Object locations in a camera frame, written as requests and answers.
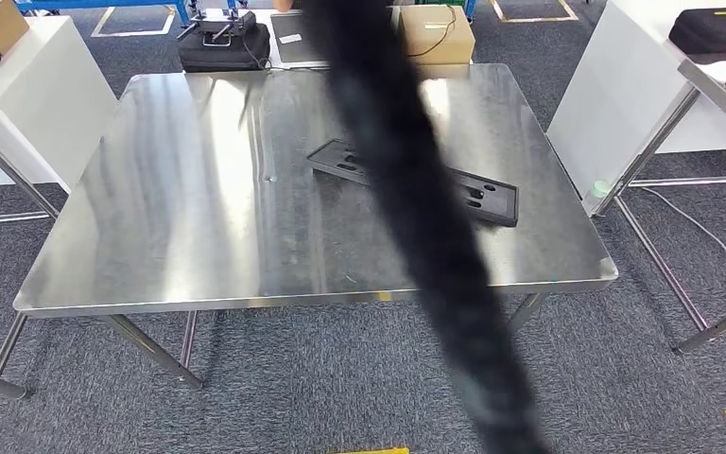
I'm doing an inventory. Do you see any white panel table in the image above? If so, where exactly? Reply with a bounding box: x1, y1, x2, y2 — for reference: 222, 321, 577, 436
0, 15, 120, 194
545, 0, 726, 201

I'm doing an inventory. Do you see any black carry bag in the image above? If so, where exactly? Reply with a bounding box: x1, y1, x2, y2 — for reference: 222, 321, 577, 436
177, 22, 272, 74

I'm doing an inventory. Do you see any stainless steel workbench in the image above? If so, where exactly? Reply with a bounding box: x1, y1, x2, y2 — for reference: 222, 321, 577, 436
0, 62, 620, 402

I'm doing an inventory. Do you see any white floor cable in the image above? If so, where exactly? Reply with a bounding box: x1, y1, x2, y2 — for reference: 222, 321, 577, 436
640, 185, 726, 296

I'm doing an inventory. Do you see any grey laptop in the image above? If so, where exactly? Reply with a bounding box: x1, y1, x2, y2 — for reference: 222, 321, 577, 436
269, 10, 334, 70

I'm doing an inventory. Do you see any black hard case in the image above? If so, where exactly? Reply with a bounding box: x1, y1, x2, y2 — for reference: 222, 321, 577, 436
668, 7, 726, 56

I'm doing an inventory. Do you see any grey remote controller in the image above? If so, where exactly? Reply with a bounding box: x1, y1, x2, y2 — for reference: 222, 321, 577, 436
177, 7, 258, 49

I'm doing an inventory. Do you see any steel frame table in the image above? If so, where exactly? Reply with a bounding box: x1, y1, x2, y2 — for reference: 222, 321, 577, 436
588, 55, 726, 356
0, 81, 62, 228

